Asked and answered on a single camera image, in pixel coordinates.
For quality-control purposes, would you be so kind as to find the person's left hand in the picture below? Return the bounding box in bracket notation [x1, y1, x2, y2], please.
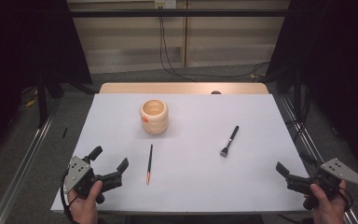
[67, 180, 103, 224]

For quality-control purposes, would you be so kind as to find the hand-held gripper cable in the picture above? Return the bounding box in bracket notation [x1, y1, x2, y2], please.
[60, 167, 76, 224]
[337, 186, 354, 213]

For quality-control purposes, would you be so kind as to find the yellow floor piece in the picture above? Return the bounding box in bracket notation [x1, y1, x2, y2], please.
[24, 96, 39, 108]

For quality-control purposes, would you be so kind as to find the ribbed beige brush holder cup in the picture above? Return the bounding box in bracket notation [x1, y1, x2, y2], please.
[139, 99, 170, 135]

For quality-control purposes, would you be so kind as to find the person's right hand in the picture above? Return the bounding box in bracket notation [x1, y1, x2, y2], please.
[304, 179, 348, 224]

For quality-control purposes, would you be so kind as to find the black wall cable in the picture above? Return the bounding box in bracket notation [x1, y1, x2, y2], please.
[161, 16, 271, 78]
[158, 16, 198, 83]

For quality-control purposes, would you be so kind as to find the black stand post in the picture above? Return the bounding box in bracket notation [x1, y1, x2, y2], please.
[36, 71, 48, 128]

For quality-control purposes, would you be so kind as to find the left hand-held gripper cable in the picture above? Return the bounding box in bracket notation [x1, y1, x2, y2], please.
[60, 167, 76, 224]

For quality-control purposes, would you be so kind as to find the white table cover board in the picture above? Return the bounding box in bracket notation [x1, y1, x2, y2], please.
[50, 92, 319, 216]

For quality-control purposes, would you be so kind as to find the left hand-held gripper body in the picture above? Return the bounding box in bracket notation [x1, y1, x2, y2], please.
[63, 155, 124, 205]

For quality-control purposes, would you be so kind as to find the aluminium floor rail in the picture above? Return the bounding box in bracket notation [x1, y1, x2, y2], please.
[0, 99, 62, 224]
[279, 94, 358, 224]

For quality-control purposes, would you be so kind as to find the right hand-held gripper cable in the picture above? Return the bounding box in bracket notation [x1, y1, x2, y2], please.
[337, 186, 354, 213]

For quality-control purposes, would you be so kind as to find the light wooden table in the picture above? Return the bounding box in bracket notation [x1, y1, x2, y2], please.
[99, 81, 269, 95]

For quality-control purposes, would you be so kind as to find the black curtain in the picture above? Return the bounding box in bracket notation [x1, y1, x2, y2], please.
[0, 0, 93, 162]
[265, 0, 358, 178]

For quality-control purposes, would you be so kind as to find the white wall socket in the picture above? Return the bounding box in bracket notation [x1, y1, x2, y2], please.
[154, 0, 177, 9]

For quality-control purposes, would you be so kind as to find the black handled makeup brush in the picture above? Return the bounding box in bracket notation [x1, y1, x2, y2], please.
[219, 125, 240, 159]

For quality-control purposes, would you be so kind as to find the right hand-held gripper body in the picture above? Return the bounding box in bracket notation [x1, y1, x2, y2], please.
[285, 157, 358, 211]

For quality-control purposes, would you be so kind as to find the black horizontal metal bar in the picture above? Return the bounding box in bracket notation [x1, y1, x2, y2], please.
[69, 8, 288, 19]

